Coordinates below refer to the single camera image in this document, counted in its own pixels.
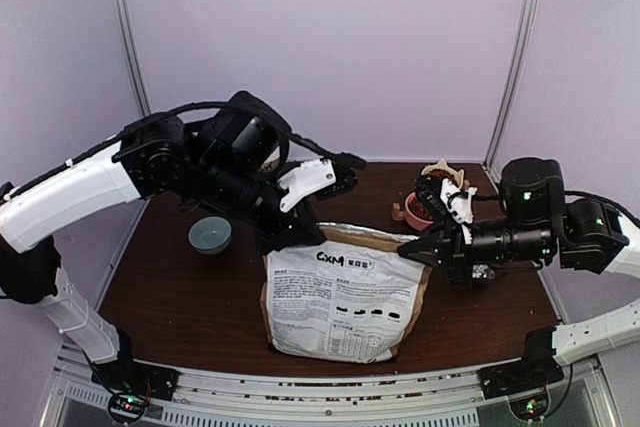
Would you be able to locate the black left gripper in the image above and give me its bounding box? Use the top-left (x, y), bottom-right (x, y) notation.
top-left (190, 154), bottom-right (326, 255)

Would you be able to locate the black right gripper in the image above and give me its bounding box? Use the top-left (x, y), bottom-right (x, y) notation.
top-left (398, 217), bottom-right (555, 290)

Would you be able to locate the silver metal food scoop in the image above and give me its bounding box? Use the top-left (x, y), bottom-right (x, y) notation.
top-left (472, 264), bottom-right (496, 280)

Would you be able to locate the brown dog food bag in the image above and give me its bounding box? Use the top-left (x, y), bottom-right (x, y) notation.
top-left (260, 223), bottom-right (432, 364)

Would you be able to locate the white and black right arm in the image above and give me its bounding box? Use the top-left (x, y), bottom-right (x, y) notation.
top-left (397, 157), bottom-right (639, 389)

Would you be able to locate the right arm base board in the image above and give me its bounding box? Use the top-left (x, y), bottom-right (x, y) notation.
top-left (509, 392), bottom-right (550, 422)

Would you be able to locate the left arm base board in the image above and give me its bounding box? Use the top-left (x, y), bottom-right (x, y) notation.
top-left (107, 392), bottom-right (149, 424)

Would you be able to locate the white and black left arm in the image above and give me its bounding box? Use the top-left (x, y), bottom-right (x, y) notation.
top-left (1, 91), bottom-right (336, 391)

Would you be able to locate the pink cat-ear pet bowl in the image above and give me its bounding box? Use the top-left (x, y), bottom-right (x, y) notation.
top-left (404, 192), bottom-right (434, 231)

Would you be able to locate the cream cat-ear pet bowl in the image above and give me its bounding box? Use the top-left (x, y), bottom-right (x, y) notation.
top-left (420, 159), bottom-right (470, 190)

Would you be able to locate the brown kibble in pink bowl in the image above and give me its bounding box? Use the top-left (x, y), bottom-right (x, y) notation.
top-left (408, 195), bottom-right (432, 221)

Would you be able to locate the brown kibble in cream bowl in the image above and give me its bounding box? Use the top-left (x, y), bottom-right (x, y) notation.
top-left (426, 169), bottom-right (457, 184)

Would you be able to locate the light green ceramic bowl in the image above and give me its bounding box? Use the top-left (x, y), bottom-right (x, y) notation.
top-left (188, 216), bottom-right (232, 255)

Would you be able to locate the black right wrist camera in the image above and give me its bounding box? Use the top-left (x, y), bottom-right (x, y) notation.
top-left (414, 175), bottom-right (478, 226)

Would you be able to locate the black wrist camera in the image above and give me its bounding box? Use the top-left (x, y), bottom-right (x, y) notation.
top-left (414, 175), bottom-right (478, 226)
top-left (277, 156), bottom-right (369, 214)

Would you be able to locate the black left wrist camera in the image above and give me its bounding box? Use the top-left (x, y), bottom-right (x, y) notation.
top-left (277, 156), bottom-right (369, 214)

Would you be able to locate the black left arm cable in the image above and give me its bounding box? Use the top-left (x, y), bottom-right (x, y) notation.
top-left (0, 100), bottom-right (369, 198)

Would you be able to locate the right aluminium table rail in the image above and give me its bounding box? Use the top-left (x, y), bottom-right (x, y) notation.
top-left (482, 164), bottom-right (566, 324)

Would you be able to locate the aluminium front frame rail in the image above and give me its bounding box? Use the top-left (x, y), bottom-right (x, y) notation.
top-left (39, 339), bottom-right (616, 427)

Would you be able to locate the right aluminium corner post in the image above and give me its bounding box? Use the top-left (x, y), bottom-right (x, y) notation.
top-left (483, 0), bottom-right (539, 173)

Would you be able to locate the aluminium corner post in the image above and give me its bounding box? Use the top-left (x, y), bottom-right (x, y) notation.
top-left (114, 0), bottom-right (151, 117)
top-left (483, 0), bottom-right (539, 173)

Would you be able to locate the left aluminium corner post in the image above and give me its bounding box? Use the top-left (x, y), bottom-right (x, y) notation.
top-left (114, 0), bottom-right (151, 117)

